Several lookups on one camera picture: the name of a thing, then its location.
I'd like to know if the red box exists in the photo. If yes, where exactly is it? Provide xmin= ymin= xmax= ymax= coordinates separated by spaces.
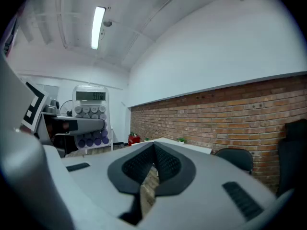
xmin=128 ymin=135 xmax=141 ymax=147

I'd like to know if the black folding chair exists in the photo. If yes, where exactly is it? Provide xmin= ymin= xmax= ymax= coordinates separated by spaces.
xmin=214 ymin=148 xmax=254 ymax=175

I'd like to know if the black standing fan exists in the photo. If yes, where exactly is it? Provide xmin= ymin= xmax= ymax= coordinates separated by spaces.
xmin=59 ymin=100 xmax=74 ymax=117

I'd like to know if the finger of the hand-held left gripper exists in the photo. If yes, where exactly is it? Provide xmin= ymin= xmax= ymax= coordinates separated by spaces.
xmin=59 ymin=117 xmax=107 ymax=136

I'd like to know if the white furniture frame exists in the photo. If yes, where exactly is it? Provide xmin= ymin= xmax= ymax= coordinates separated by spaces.
xmin=109 ymin=125 xmax=115 ymax=151

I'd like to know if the long ceiling light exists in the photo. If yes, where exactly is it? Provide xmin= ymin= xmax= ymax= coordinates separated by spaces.
xmin=91 ymin=6 xmax=106 ymax=50

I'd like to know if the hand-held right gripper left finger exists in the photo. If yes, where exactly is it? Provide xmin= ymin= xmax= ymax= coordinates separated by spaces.
xmin=0 ymin=128 xmax=154 ymax=230

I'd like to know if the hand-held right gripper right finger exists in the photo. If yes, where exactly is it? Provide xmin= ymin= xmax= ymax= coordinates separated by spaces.
xmin=136 ymin=141 xmax=295 ymax=230

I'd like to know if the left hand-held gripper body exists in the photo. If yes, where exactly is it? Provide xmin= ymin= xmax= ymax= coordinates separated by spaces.
xmin=0 ymin=54 xmax=61 ymax=146

